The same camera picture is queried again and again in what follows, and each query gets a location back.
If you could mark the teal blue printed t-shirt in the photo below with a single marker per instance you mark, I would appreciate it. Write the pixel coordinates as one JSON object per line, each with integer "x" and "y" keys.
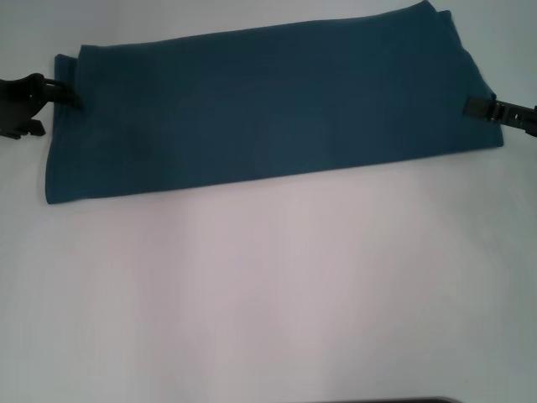
{"x": 272, "y": 117}

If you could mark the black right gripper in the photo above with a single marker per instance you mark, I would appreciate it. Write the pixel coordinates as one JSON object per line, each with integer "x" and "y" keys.
{"x": 530, "y": 119}

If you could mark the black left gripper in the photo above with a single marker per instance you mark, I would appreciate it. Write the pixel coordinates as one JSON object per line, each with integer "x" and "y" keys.
{"x": 19, "y": 101}

